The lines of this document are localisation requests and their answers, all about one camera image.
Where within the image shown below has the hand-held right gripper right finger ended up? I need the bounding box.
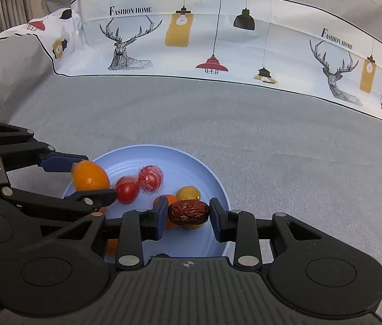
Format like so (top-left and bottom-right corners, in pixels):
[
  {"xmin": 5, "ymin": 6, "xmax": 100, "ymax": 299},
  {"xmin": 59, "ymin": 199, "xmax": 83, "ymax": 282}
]
[{"xmin": 209, "ymin": 197, "xmax": 327, "ymax": 272}]

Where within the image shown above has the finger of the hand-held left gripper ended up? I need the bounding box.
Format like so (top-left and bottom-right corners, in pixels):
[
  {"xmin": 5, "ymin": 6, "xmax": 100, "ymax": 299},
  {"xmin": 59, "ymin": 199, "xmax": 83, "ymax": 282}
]
[
  {"xmin": 0, "ymin": 185, "xmax": 119, "ymax": 227},
  {"xmin": 0, "ymin": 116, "xmax": 89, "ymax": 174}
]

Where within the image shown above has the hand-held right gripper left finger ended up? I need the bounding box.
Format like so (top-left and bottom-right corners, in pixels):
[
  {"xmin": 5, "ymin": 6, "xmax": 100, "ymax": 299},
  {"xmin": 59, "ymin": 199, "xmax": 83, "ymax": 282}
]
[{"xmin": 54, "ymin": 198, "xmax": 169, "ymax": 271}]

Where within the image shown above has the small orange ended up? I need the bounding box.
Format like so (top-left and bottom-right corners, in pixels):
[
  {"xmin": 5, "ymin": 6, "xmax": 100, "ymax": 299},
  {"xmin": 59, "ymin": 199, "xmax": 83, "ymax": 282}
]
[
  {"xmin": 153, "ymin": 194, "xmax": 178, "ymax": 230},
  {"xmin": 71, "ymin": 161, "xmax": 111, "ymax": 192},
  {"xmin": 104, "ymin": 238, "xmax": 119, "ymax": 257}
]

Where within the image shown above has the yellow round fruit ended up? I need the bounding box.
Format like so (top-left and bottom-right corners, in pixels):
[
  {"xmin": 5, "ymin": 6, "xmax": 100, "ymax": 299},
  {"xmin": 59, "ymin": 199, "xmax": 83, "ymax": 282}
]
[{"xmin": 177, "ymin": 186, "xmax": 207, "ymax": 230}]

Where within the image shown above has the red fruit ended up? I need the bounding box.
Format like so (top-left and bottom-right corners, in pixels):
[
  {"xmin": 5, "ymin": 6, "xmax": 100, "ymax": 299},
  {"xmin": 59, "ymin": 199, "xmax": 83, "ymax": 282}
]
[{"xmin": 114, "ymin": 175, "xmax": 141, "ymax": 205}]

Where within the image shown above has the red candy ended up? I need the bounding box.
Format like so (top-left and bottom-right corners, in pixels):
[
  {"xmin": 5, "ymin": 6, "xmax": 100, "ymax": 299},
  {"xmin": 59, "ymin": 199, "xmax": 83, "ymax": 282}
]
[{"xmin": 138, "ymin": 165, "xmax": 163, "ymax": 193}]

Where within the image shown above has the light blue plate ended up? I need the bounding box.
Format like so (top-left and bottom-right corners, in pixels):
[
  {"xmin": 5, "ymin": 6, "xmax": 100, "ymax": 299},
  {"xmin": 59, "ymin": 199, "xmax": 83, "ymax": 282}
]
[{"xmin": 62, "ymin": 145, "xmax": 231, "ymax": 267}]

